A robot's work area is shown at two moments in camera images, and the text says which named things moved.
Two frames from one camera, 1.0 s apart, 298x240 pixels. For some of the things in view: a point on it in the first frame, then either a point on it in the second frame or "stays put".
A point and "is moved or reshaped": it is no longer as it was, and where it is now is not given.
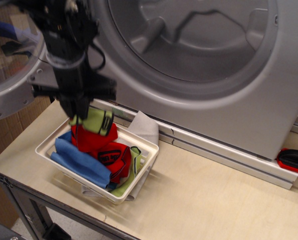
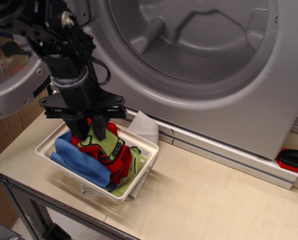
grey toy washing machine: (238, 69) stays put
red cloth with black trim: (116, 156) stays put
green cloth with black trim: (99, 121) is moved or reshaped
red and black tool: (295, 160) stays put
